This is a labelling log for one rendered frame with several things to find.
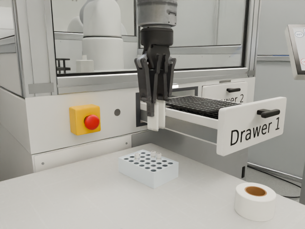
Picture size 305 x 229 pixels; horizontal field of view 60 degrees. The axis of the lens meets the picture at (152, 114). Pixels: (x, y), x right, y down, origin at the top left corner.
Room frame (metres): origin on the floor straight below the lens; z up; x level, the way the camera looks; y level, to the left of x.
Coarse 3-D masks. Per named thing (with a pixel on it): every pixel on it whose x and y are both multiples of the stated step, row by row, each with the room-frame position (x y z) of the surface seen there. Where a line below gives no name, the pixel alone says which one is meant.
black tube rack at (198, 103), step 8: (192, 96) 0.94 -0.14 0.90; (168, 104) 0.79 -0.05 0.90; (176, 104) 0.79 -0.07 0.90; (184, 104) 0.79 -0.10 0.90; (192, 104) 0.79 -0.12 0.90; (200, 104) 0.79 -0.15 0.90; (208, 104) 0.79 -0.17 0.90; (216, 104) 0.79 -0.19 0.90; (224, 104) 0.79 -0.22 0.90; (232, 104) 0.79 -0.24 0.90; (192, 112) 0.80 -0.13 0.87; (200, 112) 0.70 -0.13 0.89; (216, 112) 0.81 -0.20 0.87
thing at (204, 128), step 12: (180, 96) 0.98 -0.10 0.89; (144, 108) 0.83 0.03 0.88; (144, 120) 0.82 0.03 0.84; (168, 120) 0.73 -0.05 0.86; (180, 120) 0.70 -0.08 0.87; (192, 120) 0.67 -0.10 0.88; (204, 120) 0.64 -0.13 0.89; (216, 120) 0.61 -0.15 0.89; (180, 132) 0.70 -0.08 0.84; (192, 132) 0.66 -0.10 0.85; (204, 132) 0.63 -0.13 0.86; (216, 132) 0.60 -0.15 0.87; (216, 144) 0.60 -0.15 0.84
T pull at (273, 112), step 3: (258, 111) 0.64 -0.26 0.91; (261, 111) 0.64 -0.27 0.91; (264, 111) 0.63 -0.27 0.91; (267, 111) 0.62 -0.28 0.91; (270, 111) 0.62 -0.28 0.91; (273, 111) 0.63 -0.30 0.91; (276, 111) 0.64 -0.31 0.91; (279, 111) 0.65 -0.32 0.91; (261, 114) 0.61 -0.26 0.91; (264, 114) 0.61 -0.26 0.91; (267, 114) 0.61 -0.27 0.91; (270, 114) 0.62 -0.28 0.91; (273, 114) 0.63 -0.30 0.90; (276, 114) 0.64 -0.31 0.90; (264, 117) 0.61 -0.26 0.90; (267, 117) 0.61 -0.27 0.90
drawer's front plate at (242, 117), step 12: (228, 108) 0.58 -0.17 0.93; (240, 108) 0.60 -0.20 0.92; (252, 108) 0.64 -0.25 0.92; (264, 108) 0.67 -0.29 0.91; (276, 108) 0.71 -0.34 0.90; (228, 120) 0.58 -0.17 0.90; (240, 120) 0.61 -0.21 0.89; (252, 120) 0.64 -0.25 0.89; (264, 120) 0.68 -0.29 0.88; (276, 120) 0.72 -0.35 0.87; (228, 132) 0.58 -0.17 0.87; (240, 132) 0.61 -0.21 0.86; (252, 132) 0.64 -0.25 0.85; (264, 132) 0.68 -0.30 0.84; (276, 132) 0.72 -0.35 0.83; (228, 144) 0.58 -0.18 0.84; (240, 144) 0.61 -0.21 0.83; (252, 144) 0.65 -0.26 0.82
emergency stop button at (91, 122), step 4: (88, 116) 0.66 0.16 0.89; (92, 116) 0.66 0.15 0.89; (96, 116) 0.67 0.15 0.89; (88, 120) 0.65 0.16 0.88; (92, 120) 0.66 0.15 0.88; (96, 120) 0.66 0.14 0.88; (88, 124) 0.65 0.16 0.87; (92, 124) 0.66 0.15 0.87; (96, 124) 0.66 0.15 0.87; (88, 128) 0.65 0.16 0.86; (92, 128) 0.66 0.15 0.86
